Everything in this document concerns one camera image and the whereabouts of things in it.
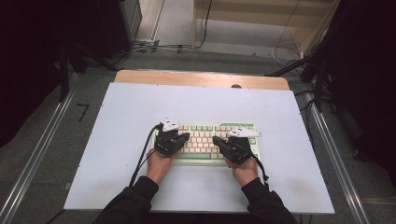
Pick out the dark curtain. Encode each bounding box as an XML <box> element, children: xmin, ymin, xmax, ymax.
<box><xmin>323</xmin><ymin>0</ymin><xmax>396</xmax><ymax>188</ymax></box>
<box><xmin>0</xmin><ymin>0</ymin><xmax>104</xmax><ymax>148</ymax></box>

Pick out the bundle of floor cables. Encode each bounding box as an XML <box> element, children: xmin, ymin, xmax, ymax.
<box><xmin>113</xmin><ymin>39</ymin><xmax>194</xmax><ymax>61</ymax></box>

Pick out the white cable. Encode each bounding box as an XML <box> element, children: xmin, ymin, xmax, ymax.
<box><xmin>271</xmin><ymin>0</ymin><xmax>304</xmax><ymax>68</ymax></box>

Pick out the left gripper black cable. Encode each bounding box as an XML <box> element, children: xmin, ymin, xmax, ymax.
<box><xmin>128</xmin><ymin>122</ymin><xmax>163</xmax><ymax>188</ymax></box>

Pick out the metal floor rail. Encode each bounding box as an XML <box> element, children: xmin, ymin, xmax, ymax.
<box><xmin>0</xmin><ymin>90</ymin><xmax>77</xmax><ymax>224</ymax></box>
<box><xmin>303</xmin><ymin>92</ymin><xmax>372</xmax><ymax>224</ymax></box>

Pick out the dark cabinet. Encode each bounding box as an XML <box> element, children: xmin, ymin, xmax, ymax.
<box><xmin>96</xmin><ymin>0</ymin><xmax>143</xmax><ymax>60</ymax></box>

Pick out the white table board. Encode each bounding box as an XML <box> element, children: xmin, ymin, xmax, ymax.
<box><xmin>64</xmin><ymin>82</ymin><xmax>335</xmax><ymax>215</ymax></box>

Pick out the light wooden shelf unit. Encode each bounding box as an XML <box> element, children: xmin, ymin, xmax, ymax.
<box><xmin>191</xmin><ymin>0</ymin><xmax>341</xmax><ymax>58</ymax></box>

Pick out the person's left hand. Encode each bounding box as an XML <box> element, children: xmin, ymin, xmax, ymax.
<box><xmin>146</xmin><ymin>148</ymin><xmax>181</xmax><ymax>185</ymax></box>

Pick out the hanging black cable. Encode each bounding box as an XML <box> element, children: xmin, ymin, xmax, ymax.
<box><xmin>197</xmin><ymin>0</ymin><xmax>214</xmax><ymax>49</ymax></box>

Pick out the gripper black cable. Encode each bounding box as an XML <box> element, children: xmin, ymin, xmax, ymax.
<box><xmin>247</xmin><ymin>150</ymin><xmax>270</xmax><ymax>189</ymax></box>
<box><xmin>128</xmin><ymin>122</ymin><xmax>163</xmax><ymax>188</ymax></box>

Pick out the wooden table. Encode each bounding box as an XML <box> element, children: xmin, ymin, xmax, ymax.
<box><xmin>114</xmin><ymin>69</ymin><xmax>290</xmax><ymax>91</ymax></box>

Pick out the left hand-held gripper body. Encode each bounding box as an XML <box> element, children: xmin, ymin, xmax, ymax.
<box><xmin>154</xmin><ymin>118</ymin><xmax>183</xmax><ymax>157</ymax></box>

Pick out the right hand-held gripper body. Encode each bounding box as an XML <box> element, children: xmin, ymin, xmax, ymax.
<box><xmin>219</xmin><ymin>126</ymin><xmax>262</xmax><ymax>166</ymax></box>

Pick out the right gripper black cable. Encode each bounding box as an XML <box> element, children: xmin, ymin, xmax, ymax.
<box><xmin>247</xmin><ymin>150</ymin><xmax>270</xmax><ymax>189</ymax></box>

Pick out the person's right hand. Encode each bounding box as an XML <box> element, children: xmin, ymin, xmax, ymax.
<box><xmin>224</xmin><ymin>157</ymin><xmax>260</xmax><ymax>188</ymax></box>

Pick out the black stand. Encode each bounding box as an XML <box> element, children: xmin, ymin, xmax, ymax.
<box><xmin>264</xmin><ymin>55</ymin><xmax>332</xmax><ymax>113</ymax></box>
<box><xmin>56</xmin><ymin>43</ymin><xmax>82</xmax><ymax>103</ymax></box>

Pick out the green and cream keyboard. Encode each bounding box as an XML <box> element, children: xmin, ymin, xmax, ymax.
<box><xmin>151</xmin><ymin>121</ymin><xmax>261</xmax><ymax>166</ymax></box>

